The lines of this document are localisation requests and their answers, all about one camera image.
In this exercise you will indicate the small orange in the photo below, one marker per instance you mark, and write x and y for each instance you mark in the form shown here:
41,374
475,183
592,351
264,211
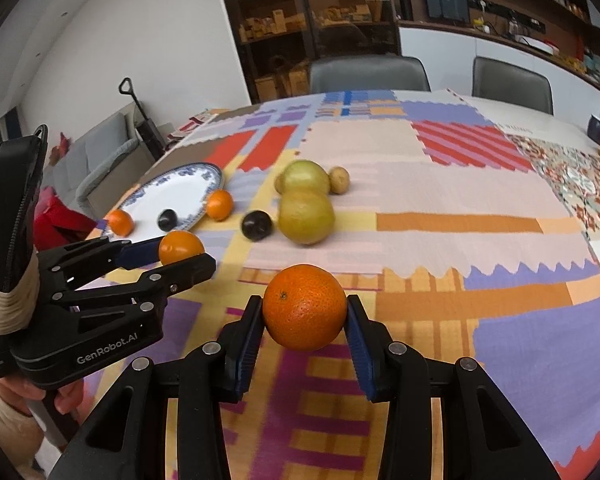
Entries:
180,246
219,204
119,222

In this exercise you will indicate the dark glass display cabinet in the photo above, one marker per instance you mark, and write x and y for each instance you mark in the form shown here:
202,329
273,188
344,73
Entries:
260,10

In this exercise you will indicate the dark plum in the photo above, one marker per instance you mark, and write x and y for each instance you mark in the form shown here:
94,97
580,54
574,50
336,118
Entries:
167,219
256,226

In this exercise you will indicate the red plush toy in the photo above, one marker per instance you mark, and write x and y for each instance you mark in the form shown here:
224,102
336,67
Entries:
61,149

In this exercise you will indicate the patchwork tablecloth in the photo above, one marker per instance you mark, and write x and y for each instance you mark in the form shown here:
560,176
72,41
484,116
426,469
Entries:
430,185

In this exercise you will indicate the person's left hand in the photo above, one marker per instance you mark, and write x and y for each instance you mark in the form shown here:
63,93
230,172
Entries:
65,400

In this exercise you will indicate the grey sofa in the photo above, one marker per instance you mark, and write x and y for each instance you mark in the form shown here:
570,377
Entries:
80,160

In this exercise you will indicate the floral cloth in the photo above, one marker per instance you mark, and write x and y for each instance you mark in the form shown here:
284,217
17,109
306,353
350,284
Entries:
570,175

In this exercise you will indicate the black upright vacuum cleaner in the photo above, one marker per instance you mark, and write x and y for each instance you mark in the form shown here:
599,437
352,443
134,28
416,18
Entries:
147,130

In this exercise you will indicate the large orange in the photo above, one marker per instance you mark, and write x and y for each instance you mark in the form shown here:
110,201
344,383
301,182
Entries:
305,307

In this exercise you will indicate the black thermos bottle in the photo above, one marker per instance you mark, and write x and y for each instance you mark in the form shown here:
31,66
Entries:
405,5

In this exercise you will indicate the folded striped cloth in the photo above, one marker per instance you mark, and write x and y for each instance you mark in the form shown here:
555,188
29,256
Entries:
195,120

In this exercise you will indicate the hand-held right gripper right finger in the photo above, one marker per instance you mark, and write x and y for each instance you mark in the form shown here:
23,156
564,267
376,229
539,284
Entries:
362,365

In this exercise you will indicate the green pear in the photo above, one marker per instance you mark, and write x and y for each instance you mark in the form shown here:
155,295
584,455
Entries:
306,217
302,176

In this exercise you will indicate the grey dining chair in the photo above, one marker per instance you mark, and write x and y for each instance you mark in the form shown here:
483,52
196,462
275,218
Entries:
370,75
512,85

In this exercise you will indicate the wall shelf and counter unit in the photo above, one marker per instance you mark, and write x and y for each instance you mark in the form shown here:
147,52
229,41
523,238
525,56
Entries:
440,45

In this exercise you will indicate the blue and white plate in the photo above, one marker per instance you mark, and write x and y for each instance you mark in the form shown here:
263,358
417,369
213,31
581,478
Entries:
180,192

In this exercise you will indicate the small dark box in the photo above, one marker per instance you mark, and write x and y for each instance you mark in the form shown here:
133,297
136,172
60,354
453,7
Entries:
596,126

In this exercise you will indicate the person's left forearm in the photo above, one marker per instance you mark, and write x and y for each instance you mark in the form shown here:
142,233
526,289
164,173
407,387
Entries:
0,425

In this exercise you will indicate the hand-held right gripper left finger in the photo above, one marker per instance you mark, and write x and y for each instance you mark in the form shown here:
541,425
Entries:
247,360

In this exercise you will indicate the brown kiwi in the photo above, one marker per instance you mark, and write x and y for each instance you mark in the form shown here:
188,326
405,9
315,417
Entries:
279,183
339,180

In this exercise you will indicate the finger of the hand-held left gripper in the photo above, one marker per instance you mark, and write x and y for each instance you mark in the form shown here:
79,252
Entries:
137,254
190,267

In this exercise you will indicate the red cloth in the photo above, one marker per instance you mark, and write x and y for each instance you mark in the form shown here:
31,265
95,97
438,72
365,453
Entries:
55,220

